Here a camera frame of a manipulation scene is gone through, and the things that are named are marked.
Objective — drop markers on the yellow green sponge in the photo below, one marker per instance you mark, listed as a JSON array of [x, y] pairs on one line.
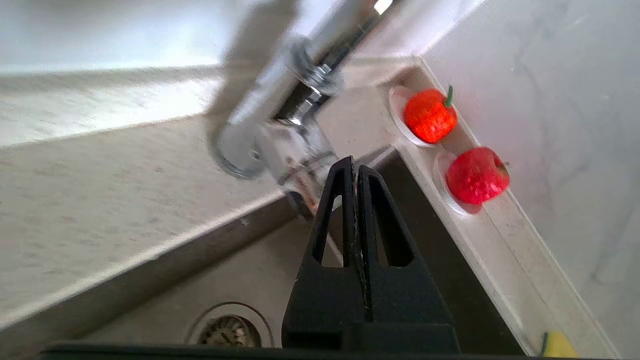
[[557, 345]]

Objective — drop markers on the metal sink drain strainer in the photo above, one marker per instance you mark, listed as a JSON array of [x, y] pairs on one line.
[[230, 330]]

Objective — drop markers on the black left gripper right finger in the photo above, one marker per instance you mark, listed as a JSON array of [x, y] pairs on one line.
[[405, 300]]

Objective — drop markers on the chrome faucet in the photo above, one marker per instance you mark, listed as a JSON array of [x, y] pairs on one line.
[[280, 125]]

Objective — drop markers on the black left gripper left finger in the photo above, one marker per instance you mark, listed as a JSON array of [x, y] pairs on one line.
[[325, 300]]

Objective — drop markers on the stainless steel sink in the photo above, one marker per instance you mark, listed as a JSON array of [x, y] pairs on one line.
[[240, 270]]

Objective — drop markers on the red apple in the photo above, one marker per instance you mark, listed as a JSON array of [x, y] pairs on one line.
[[477, 175]]

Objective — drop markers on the orange-red tomato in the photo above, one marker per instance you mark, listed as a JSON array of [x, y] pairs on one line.
[[430, 116]]

